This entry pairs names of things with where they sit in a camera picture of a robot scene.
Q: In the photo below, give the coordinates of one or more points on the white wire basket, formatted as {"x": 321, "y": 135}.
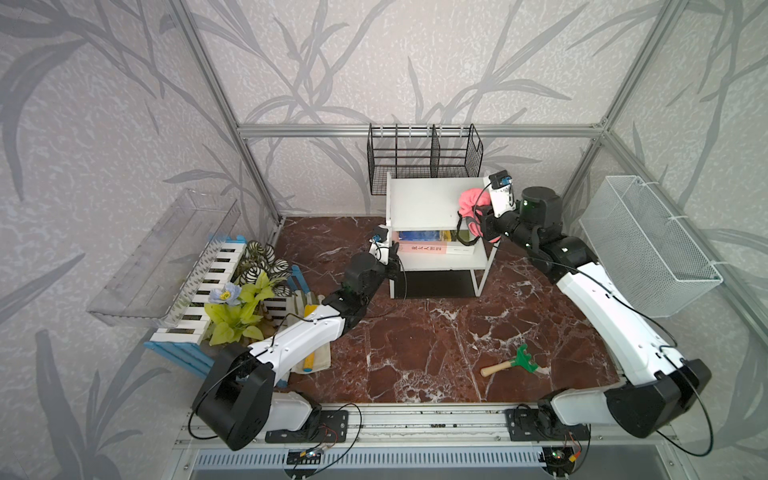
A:
{"x": 655, "y": 263}

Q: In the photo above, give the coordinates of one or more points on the pink cloth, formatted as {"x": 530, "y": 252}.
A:
{"x": 476, "y": 212}

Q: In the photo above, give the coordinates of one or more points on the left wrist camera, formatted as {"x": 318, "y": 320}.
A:
{"x": 379, "y": 243}

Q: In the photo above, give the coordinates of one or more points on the blue white picket crate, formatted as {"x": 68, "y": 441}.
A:
{"x": 182, "y": 344}

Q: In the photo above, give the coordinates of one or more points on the clear plastic wall shelf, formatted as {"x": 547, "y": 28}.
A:
{"x": 157, "y": 282}

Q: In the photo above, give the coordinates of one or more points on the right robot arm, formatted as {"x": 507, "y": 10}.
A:
{"x": 658, "y": 385}

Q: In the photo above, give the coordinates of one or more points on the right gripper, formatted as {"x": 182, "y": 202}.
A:
{"x": 489, "y": 226}

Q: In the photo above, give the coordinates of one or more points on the striped leaf plant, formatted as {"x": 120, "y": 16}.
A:
{"x": 260, "y": 258}

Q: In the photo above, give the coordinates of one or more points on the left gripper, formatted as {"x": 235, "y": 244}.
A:
{"x": 391, "y": 271}

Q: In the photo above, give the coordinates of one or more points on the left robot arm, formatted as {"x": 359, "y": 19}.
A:
{"x": 238, "y": 401}

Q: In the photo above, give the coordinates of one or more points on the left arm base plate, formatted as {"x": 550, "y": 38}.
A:
{"x": 324, "y": 426}

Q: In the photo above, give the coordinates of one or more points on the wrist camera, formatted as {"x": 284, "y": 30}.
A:
{"x": 379, "y": 243}
{"x": 501, "y": 192}

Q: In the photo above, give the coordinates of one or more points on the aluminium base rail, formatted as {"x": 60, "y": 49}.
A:
{"x": 392, "y": 425}

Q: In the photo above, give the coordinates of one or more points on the black wire basket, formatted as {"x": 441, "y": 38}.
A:
{"x": 399, "y": 152}

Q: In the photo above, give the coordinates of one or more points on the blue book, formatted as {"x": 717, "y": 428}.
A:
{"x": 420, "y": 236}

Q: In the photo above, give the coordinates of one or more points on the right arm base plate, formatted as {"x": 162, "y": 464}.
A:
{"x": 526, "y": 423}

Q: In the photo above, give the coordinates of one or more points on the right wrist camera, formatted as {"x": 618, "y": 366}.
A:
{"x": 501, "y": 192}

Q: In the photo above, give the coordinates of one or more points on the green artificial plant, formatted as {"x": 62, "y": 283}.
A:
{"x": 235, "y": 311}

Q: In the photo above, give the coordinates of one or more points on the white two-tier bookshelf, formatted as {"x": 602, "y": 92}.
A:
{"x": 436, "y": 256}

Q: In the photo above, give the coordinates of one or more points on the green toy rake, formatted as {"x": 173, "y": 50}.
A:
{"x": 522, "y": 359}

